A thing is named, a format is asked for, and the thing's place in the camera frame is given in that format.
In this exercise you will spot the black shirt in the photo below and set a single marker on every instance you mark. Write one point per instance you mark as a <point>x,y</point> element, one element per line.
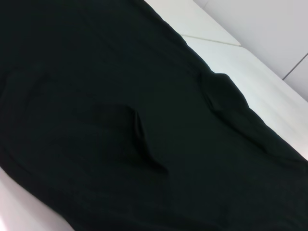
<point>120,96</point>

